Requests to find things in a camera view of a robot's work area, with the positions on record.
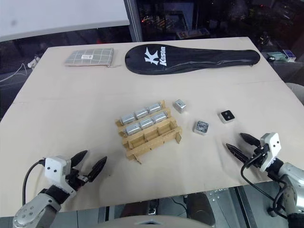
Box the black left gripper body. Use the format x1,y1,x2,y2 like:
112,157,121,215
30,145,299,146
65,167,93,191

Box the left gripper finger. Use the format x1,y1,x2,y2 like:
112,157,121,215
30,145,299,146
70,150,89,172
87,156,108,183

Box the silver table frame bracket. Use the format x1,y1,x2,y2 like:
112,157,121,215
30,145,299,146
206,188,239,228

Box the checked fabric pouch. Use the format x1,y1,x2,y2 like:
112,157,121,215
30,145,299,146
64,47,115,68

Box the white cube with black dot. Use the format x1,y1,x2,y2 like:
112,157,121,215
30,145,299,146
218,109,236,124

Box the white power plug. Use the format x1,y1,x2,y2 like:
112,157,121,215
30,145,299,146
28,55,40,68

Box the dark rounded shape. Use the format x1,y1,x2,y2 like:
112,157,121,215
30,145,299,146
187,193,215,217

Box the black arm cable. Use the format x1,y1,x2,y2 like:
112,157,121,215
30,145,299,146
22,160,46,205
240,151,289,217

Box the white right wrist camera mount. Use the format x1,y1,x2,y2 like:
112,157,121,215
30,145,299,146
259,132,280,172

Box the blue printed box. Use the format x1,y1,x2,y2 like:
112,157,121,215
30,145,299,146
177,28,211,40

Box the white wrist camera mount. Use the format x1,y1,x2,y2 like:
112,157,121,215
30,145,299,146
259,132,280,172
44,155,77,191

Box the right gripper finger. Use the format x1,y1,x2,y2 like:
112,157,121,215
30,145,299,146
225,142,250,165
239,133,261,147

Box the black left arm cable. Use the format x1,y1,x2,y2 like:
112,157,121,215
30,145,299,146
22,160,46,205

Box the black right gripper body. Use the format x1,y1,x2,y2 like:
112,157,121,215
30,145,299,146
246,142,270,168

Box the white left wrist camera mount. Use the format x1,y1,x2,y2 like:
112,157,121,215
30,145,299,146
44,155,77,191

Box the wooden slotted rack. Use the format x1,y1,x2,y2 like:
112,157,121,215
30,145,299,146
114,99,184,165

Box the grey metal pillar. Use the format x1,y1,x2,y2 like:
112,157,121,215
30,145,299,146
123,0,143,44

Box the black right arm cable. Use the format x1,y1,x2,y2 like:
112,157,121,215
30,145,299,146
240,151,289,217

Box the black Kason racket bag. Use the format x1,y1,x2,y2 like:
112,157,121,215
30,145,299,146
124,43,261,76

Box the white board panel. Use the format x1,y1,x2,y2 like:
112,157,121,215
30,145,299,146
0,0,131,42

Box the thin white cable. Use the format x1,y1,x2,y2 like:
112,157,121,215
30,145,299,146
0,62,32,83

